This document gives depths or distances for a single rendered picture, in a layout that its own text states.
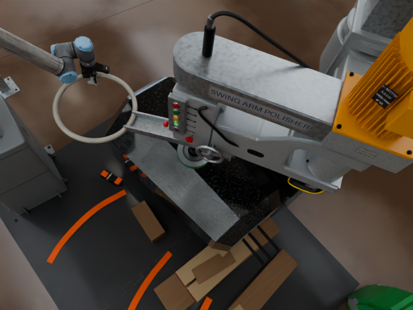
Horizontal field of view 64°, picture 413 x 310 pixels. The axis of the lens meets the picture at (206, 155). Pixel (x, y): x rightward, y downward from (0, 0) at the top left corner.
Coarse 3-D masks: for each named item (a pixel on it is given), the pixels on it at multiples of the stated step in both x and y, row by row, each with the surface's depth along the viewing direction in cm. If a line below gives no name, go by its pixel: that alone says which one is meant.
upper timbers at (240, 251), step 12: (252, 240) 243; (204, 252) 236; (216, 252) 237; (240, 252) 239; (192, 264) 232; (180, 276) 228; (192, 276) 229; (216, 276) 230; (192, 288) 226; (204, 288) 226
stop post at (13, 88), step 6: (0, 78) 288; (6, 78) 308; (0, 84) 293; (6, 84) 297; (12, 84) 306; (0, 90) 298; (6, 90) 302; (12, 90) 304; (18, 90) 304; (6, 96) 301
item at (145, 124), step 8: (136, 112) 200; (136, 120) 202; (144, 120) 201; (152, 120) 200; (160, 120) 196; (128, 128) 196; (136, 128) 194; (144, 128) 198; (152, 128) 197; (160, 128) 196; (168, 128) 195; (152, 136) 193; (160, 136) 189; (168, 136) 187; (184, 144) 186; (224, 160) 176
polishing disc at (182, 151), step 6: (180, 150) 202; (186, 150) 202; (180, 156) 200; (186, 156) 200; (192, 156) 201; (198, 156) 201; (186, 162) 199; (192, 162) 199; (198, 162) 199; (204, 162) 200
